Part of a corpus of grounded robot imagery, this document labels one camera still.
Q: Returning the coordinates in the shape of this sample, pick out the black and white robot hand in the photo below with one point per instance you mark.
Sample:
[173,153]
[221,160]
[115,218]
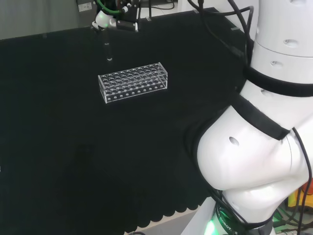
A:
[124,23]

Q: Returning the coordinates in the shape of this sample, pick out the clear glass test tube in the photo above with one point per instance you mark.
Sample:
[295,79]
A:
[107,49]

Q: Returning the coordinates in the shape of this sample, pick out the clear plastic test tube rack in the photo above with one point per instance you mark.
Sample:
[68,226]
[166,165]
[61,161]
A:
[133,82]

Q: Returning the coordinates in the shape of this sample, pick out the grey labelled box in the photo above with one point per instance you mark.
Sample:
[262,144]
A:
[85,5]

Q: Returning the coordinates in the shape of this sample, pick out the black bench cloth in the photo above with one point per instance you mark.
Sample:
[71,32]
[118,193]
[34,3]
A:
[97,147]

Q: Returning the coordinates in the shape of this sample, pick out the yellow stop button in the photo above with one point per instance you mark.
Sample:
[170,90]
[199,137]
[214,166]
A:
[297,195]

